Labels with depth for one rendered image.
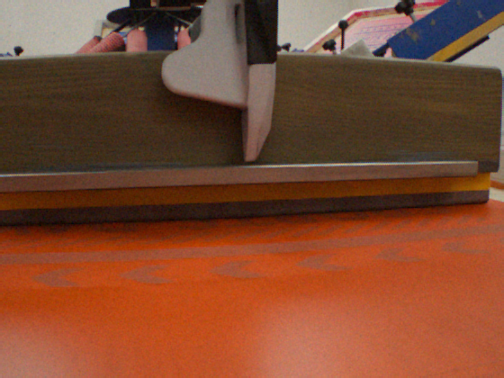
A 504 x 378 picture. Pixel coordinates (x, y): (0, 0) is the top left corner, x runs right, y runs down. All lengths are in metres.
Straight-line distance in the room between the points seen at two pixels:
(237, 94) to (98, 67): 0.08
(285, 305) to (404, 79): 0.20
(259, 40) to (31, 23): 4.66
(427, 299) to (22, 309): 0.14
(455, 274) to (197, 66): 0.16
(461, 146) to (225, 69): 0.17
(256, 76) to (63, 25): 4.59
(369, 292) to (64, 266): 0.12
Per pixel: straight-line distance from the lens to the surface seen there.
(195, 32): 0.33
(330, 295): 0.18
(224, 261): 0.22
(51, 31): 4.85
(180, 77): 0.27
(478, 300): 0.18
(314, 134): 0.30
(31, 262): 0.23
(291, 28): 4.99
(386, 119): 0.32
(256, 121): 0.27
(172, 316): 0.16
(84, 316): 0.17
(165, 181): 0.28
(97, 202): 0.30
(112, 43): 1.27
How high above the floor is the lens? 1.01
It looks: 7 degrees down
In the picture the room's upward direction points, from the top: straight up
